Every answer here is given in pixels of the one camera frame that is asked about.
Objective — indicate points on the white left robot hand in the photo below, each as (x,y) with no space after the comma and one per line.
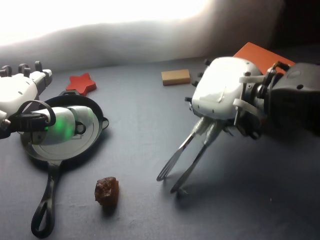
(17,90)

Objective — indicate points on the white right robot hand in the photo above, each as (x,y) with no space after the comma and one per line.
(220,85)

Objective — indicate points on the metal tongs with white tape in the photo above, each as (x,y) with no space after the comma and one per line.
(185,144)

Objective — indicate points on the brown rock piece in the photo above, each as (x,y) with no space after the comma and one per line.
(106,190)

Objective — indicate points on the small black frying pan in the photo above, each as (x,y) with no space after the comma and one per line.
(51,178)

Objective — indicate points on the beige wooden block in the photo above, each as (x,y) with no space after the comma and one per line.
(175,77)

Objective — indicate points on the large orange foam block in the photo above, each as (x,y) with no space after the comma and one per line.
(257,57)

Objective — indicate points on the red star block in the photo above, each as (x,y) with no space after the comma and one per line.
(81,83)

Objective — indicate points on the grey table cloth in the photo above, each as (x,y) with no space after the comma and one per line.
(140,130)

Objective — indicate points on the white backdrop cloth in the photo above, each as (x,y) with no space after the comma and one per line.
(125,37)

